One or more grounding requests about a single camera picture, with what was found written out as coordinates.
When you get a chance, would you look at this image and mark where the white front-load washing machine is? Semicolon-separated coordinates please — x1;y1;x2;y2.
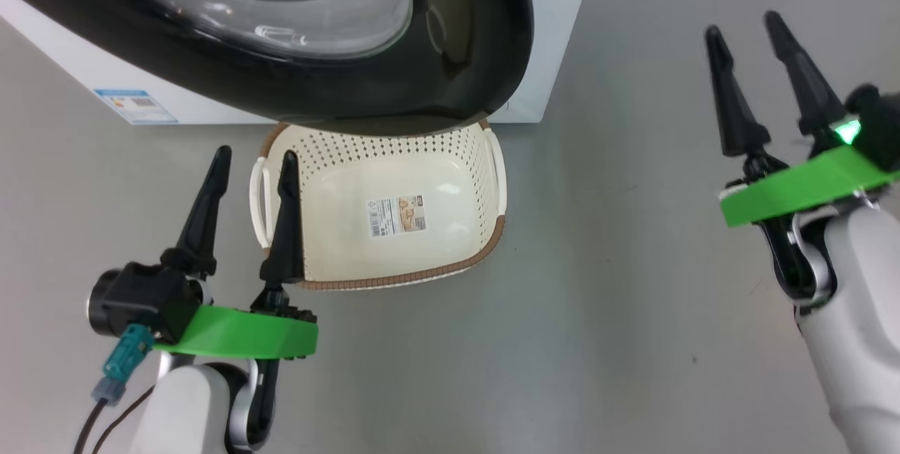
0;0;600;126

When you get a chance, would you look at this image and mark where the cream perforated laundry basket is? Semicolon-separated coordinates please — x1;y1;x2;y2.
250;120;507;292

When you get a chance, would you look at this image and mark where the teal left camera cable plug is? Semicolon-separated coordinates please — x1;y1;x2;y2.
91;324;154;406

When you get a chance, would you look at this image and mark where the black round glass washer door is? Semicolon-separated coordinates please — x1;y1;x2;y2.
0;0;535;137

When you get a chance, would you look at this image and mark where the paper label inside basket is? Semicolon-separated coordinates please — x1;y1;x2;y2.
366;194;428;238

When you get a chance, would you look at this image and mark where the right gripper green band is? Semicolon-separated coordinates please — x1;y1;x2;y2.
705;11;900;228

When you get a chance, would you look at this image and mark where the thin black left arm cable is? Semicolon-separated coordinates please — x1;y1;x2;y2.
74;384;155;454

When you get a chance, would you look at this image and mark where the blue energy label sticker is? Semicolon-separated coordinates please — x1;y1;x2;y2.
94;89;178;124

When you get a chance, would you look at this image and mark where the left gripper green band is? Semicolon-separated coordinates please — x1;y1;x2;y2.
153;145;319;361

